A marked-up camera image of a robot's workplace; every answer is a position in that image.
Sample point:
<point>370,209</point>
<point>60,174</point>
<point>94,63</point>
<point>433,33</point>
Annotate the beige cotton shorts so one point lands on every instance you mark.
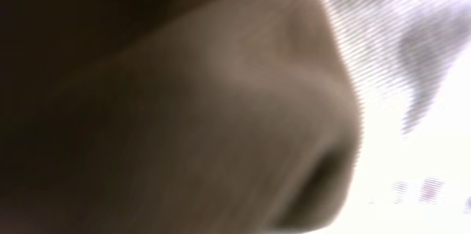
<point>201,116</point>

